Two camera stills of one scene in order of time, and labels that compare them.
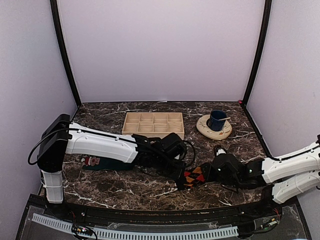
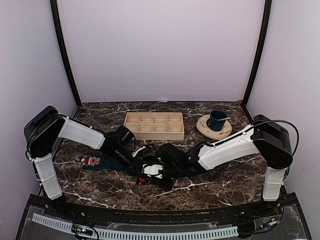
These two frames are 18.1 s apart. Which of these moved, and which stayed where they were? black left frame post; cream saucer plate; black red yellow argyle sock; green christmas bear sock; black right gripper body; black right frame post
Moved: black right gripper body; black red yellow argyle sock
Stayed: green christmas bear sock; black right frame post; black left frame post; cream saucer plate
